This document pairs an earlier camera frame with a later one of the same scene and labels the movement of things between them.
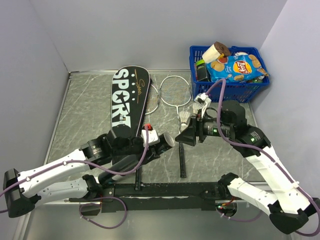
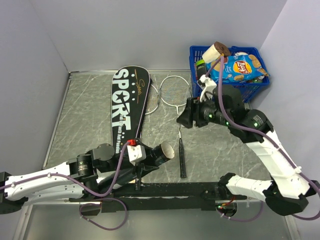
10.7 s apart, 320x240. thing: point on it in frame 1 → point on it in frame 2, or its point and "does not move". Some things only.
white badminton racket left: [153, 100] does not move
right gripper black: [188, 135] → [192, 111]
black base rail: [160, 197] does not move
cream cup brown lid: [217, 51] does not move
